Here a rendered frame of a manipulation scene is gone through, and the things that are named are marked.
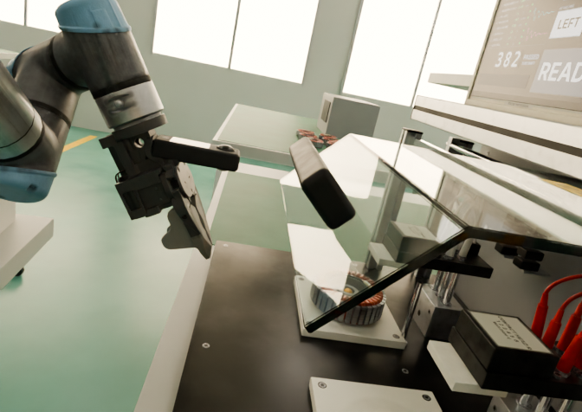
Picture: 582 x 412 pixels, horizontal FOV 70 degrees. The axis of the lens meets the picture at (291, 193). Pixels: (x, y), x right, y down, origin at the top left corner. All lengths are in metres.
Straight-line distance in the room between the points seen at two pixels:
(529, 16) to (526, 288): 0.38
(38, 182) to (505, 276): 0.68
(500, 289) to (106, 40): 0.68
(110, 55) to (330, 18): 4.64
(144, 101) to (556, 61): 0.48
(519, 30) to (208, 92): 4.59
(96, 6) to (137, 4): 4.68
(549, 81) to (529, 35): 0.09
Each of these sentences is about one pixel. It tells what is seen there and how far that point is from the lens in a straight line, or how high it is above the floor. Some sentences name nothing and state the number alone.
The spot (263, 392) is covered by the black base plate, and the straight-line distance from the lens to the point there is 0.51.
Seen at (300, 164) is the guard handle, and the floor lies 1.06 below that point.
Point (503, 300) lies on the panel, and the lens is 0.77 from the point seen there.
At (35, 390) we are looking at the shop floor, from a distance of 1.67.
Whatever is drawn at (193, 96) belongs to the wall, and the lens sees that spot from 5.12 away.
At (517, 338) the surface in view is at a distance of 0.46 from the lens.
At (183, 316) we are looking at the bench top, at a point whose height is 0.75.
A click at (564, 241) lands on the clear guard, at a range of 0.21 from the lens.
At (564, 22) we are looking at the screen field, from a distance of 0.59.
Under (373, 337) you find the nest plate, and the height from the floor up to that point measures 0.78.
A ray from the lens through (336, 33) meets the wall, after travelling 5.13.
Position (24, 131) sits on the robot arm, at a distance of 0.53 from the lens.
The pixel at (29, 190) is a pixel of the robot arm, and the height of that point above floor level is 0.92.
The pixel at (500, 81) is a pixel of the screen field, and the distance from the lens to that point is 0.66.
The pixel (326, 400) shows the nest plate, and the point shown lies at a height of 0.78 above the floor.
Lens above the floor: 1.11
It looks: 16 degrees down
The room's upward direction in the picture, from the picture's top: 12 degrees clockwise
